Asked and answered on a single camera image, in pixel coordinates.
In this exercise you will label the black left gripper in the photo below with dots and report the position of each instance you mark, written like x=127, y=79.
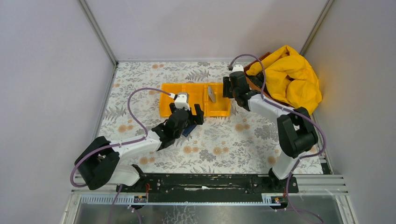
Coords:
x=198, y=119

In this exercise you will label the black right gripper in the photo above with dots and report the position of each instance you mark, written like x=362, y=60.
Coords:
x=226, y=84

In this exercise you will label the blue leather card holder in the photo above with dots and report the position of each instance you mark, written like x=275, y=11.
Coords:
x=186, y=132

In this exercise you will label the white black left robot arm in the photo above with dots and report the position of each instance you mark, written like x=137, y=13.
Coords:
x=105, y=161

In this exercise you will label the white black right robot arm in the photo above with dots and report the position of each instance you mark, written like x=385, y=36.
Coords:
x=296, y=132

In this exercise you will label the yellow plastic bin right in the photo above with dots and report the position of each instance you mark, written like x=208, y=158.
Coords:
x=222, y=106

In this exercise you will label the yellow plastic bin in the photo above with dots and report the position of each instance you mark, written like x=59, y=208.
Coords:
x=222, y=106
x=165, y=100

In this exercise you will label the yellow plastic bin left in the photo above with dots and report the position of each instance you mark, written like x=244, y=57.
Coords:
x=165, y=100

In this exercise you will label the brown wooden tray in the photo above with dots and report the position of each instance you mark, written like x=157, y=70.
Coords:
x=256, y=83

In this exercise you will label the yellow cloth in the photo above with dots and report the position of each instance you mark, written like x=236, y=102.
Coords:
x=291, y=79

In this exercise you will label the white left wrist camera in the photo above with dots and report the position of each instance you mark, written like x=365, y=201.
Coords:
x=181, y=101

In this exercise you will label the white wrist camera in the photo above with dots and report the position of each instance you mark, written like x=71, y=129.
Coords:
x=237, y=68
x=181, y=101

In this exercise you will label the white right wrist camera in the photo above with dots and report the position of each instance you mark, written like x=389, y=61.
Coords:
x=237, y=68

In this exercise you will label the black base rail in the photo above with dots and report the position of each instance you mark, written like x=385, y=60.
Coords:
x=209, y=188

